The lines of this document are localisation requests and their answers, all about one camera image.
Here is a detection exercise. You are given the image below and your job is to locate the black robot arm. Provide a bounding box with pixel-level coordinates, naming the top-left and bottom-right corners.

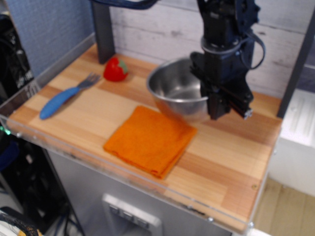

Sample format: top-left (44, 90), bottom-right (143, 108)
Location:
top-left (190, 0), bottom-right (265, 120)

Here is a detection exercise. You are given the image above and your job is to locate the dark grey right post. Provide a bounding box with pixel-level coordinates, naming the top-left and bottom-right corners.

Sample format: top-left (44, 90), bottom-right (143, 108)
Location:
top-left (277, 10), bottom-right (315, 118)

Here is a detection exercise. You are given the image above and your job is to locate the stainless steel pot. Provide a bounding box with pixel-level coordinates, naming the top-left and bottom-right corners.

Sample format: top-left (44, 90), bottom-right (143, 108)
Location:
top-left (146, 58), bottom-right (210, 123)

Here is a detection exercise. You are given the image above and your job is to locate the silver control panel with buttons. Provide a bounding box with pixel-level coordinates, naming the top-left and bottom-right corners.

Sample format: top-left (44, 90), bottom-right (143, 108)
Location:
top-left (102, 193), bottom-right (163, 236)

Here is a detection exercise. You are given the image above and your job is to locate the blue handled metal fork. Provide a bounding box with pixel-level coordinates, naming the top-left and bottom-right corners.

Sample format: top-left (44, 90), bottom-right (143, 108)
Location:
top-left (39, 73), bottom-right (100, 120)

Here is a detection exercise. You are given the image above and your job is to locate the dark grey post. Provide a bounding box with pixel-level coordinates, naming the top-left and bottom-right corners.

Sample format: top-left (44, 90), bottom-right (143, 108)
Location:
top-left (277, 10), bottom-right (315, 118)
top-left (91, 1), bottom-right (116, 64)

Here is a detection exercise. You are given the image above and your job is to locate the red toy strawberry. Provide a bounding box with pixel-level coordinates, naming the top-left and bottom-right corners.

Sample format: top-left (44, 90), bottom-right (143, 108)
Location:
top-left (103, 57), bottom-right (128, 82)

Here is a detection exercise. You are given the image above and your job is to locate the black braided cable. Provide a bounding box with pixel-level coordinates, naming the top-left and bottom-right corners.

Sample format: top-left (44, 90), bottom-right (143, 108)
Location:
top-left (91, 0), bottom-right (160, 10)

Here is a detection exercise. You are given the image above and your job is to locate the dark grey left post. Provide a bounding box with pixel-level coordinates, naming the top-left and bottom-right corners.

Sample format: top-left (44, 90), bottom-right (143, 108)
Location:
top-left (91, 1), bottom-right (116, 64)

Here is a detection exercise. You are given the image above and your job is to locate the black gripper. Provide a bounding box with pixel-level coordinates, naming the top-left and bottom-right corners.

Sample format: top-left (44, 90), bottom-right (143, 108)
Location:
top-left (190, 37), bottom-right (254, 120)

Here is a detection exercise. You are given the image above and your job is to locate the orange folded cloth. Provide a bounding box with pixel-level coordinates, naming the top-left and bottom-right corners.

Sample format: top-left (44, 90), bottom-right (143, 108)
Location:
top-left (103, 106), bottom-right (197, 179)

